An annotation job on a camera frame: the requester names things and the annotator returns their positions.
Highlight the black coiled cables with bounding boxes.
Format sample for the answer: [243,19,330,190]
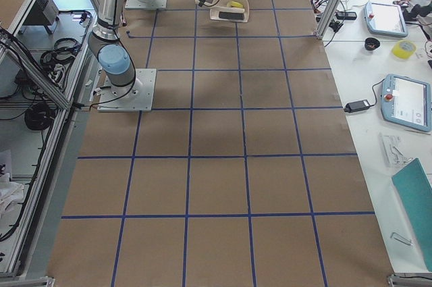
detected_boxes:
[24,101,57,132]

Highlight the clear plastic bag with parts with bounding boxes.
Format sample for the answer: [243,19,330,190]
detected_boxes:
[379,133,414,168]

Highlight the blue teach pendant far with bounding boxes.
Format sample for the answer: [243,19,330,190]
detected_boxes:
[364,1,408,38]

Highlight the blue teach pendant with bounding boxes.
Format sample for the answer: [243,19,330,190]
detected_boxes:
[381,74,431,132]
[364,1,408,38]

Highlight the silver robot arm holding brush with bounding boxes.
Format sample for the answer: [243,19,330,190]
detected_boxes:
[88,0,206,98]

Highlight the hex key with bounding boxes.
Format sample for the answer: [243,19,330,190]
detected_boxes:
[390,232,412,246]

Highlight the beige hand brush black bristles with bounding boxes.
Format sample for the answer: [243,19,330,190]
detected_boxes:
[203,0,249,22]

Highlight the teal folder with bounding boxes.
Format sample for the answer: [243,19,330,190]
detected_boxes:
[391,158,431,271]

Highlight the black power adapter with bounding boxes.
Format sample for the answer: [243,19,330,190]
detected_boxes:
[344,99,371,113]

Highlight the blue teach pendant near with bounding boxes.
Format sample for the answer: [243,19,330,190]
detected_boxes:
[381,74,431,132]

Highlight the brush arm base plate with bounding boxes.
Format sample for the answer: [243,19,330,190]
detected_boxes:
[97,68,157,112]

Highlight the yellow tape roll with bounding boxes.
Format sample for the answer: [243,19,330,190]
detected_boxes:
[391,40,416,59]

